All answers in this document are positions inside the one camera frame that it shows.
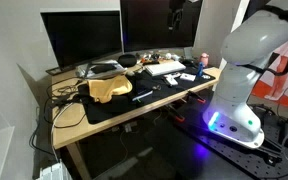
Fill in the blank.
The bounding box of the black cable bundle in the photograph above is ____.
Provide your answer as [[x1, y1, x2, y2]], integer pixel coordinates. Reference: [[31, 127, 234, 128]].
[[29, 77, 87, 157]]

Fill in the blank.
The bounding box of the grey papers stack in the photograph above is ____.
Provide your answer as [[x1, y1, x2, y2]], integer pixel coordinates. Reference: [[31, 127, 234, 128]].
[[76, 60, 126, 79]]

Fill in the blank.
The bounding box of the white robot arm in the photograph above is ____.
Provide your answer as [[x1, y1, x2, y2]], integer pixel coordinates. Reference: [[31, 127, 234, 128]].
[[203, 0, 288, 149]]

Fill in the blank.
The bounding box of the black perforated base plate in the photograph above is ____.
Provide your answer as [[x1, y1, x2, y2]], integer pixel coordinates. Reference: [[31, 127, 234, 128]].
[[177, 99, 288, 180]]

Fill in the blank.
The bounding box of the white AirTag box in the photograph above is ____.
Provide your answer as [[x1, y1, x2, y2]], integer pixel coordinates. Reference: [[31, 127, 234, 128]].
[[180, 73, 196, 81]]

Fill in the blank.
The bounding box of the right black monitor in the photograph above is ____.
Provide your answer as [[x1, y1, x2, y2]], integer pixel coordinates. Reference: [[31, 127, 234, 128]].
[[120, 0, 203, 52]]

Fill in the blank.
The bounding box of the orange handled clamp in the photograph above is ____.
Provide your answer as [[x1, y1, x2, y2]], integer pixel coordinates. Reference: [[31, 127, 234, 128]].
[[188, 91, 206, 104], [166, 105, 185, 122]]

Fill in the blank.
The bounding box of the wooden desk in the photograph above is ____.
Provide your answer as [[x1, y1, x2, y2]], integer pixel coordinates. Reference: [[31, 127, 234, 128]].
[[50, 53, 222, 180]]

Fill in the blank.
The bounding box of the left black monitor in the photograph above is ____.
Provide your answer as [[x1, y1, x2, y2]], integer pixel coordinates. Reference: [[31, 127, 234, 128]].
[[41, 11, 122, 70]]

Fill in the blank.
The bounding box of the pink pig toy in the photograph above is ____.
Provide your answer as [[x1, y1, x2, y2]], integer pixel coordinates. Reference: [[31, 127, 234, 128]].
[[200, 53, 209, 67]]

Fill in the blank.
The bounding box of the black monitor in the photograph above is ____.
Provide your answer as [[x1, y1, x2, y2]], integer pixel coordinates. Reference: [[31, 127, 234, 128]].
[[120, 0, 203, 52], [41, 11, 122, 70]]

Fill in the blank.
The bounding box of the blue cylindrical object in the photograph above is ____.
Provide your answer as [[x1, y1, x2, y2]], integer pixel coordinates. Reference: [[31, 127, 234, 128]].
[[197, 62, 204, 77]]

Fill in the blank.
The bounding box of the yellow cloth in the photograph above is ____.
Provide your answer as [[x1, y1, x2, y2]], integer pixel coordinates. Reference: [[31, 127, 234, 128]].
[[87, 75, 133, 104]]

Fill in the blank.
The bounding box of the white round figurine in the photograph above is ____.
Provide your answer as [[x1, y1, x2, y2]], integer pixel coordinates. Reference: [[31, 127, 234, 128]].
[[165, 53, 172, 59]]

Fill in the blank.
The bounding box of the black oval case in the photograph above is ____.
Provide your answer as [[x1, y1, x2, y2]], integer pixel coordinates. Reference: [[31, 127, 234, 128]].
[[118, 54, 137, 67]]

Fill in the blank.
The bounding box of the large black desk mat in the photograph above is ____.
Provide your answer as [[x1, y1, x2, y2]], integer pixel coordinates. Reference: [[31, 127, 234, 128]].
[[78, 72, 215, 124]]

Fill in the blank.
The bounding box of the small white device box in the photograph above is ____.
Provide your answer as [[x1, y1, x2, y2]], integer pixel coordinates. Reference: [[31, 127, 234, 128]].
[[165, 76, 178, 86]]

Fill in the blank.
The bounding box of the white keyboard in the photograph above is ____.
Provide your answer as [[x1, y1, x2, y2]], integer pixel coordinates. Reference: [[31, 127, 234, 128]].
[[145, 61, 186, 76]]

